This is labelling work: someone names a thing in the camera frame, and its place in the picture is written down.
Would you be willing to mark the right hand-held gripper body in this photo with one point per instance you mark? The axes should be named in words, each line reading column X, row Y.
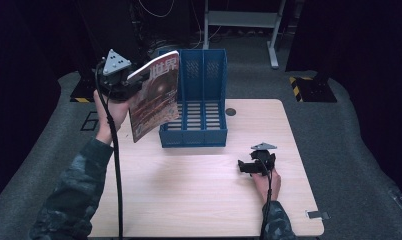
column 263, row 160

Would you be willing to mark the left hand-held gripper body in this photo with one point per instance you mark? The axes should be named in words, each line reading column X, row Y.
column 115, row 81

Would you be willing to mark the brown cover magazine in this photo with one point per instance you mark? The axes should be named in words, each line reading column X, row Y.
column 155, row 96

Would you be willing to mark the blue plastic file rack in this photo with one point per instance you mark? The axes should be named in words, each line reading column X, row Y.
column 202, row 100

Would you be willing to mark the person's right hand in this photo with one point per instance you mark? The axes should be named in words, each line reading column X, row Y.
column 267, row 186

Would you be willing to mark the person's left hand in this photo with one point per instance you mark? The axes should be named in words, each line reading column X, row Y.
column 114, row 113

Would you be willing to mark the black yellow striped stand base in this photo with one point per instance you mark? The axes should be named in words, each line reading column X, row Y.
column 314, row 90
column 84, row 91

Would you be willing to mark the dark round table grommet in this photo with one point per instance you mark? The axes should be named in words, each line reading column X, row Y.
column 230, row 112

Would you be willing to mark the grey tag on table edge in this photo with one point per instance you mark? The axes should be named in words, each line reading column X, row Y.
column 317, row 215

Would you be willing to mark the white metal desk frame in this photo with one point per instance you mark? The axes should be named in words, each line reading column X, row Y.
column 244, row 18

